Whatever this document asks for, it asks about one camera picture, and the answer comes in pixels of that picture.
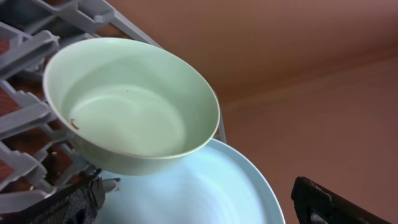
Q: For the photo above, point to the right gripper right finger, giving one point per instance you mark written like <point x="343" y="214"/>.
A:
<point x="315" y="204"/>

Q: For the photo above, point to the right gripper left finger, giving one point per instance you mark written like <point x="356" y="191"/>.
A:
<point x="76" y="204"/>

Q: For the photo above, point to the light blue plate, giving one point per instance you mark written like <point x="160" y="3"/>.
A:
<point x="214" y="185"/>

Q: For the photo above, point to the green bowl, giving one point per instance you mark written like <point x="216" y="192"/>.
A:
<point x="129" y="107"/>

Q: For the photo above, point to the grey dishwasher rack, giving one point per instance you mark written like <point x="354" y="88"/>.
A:
<point x="24" y="46"/>

